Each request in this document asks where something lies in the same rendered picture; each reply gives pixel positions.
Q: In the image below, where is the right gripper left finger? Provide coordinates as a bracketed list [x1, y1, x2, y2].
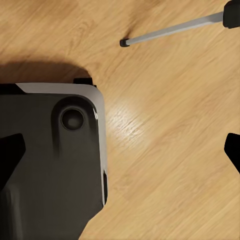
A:
[0, 133, 26, 193]

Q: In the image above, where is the camera tripod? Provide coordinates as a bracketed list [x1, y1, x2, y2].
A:
[120, 0, 240, 47]

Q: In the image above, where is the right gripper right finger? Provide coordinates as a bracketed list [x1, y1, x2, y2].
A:
[224, 133, 240, 173]

